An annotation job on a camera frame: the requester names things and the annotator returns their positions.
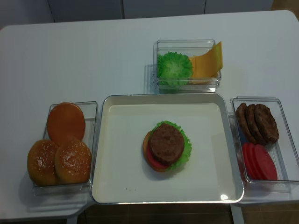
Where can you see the clear lettuce cheese container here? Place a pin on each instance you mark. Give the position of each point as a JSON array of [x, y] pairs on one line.
[[189, 48]]

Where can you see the burger bun bottom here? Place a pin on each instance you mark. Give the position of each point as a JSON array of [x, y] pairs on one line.
[[145, 149]]

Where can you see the burger brown patty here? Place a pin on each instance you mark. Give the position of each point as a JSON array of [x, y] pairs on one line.
[[174, 136]]

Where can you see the burger tomato slice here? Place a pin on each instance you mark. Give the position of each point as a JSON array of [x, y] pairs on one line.
[[153, 162]]

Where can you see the green lettuce in container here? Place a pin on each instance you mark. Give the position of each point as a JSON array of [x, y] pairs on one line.
[[174, 69]]

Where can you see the burger lettuce leaf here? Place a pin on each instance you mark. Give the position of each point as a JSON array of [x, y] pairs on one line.
[[187, 151]]

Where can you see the clear bun container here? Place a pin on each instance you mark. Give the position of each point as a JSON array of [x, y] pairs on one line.
[[90, 138]]

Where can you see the plain orange bun bottom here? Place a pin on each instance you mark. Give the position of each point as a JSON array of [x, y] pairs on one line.
[[65, 122]]

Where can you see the white rectangular metal tray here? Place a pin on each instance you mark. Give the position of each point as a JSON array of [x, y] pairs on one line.
[[121, 173]]

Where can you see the right sesame bun top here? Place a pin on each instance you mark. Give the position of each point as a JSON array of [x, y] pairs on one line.
[[73, 162]]

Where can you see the sesame bun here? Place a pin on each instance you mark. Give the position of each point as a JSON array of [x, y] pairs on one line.
[[40, 163], [73, 162]]

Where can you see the left brown patty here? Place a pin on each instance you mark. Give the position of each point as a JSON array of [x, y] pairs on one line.
[[241, 118]]

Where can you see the left red tomato slice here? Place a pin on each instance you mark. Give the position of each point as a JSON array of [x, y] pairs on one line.
[[247, 161]]

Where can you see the red tomato slice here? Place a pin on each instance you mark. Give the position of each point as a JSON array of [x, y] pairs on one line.
[[247, 161], [264, 164], [257, 175]]

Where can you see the middle brown patty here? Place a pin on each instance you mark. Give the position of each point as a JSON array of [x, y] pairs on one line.
[[250, 117]]

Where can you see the middle red tomato slice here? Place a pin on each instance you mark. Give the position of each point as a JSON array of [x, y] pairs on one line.
[[257, 175]]

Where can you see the right brown patty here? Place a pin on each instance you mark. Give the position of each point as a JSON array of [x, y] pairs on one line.
[[266, 123]]

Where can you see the left sesame bun top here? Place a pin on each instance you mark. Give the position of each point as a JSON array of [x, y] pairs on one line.
[[40, 163]]

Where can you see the right red tomato slice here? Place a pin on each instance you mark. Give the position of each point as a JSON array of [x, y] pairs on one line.
[[264, 164]]

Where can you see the clear patty tomato container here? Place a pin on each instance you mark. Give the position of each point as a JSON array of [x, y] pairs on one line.
[[283, 152]]

